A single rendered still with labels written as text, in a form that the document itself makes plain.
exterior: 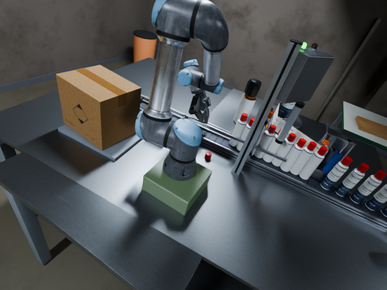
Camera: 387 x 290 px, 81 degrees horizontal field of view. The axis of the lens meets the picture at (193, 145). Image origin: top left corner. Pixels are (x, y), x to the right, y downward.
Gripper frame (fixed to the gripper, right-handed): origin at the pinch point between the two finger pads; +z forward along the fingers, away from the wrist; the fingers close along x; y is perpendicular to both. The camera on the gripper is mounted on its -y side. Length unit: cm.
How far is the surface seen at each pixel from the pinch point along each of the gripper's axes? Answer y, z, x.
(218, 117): 23.4, 5.7, 1.2
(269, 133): -0.8, 7.5, -35.3
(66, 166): -60, -11, 40
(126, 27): 237, -86, 227
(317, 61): -12, -27, -58
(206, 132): 1.0, 5.9, 0.8
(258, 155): -1.5, 20.4, -28.4
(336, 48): 271, 20, -77
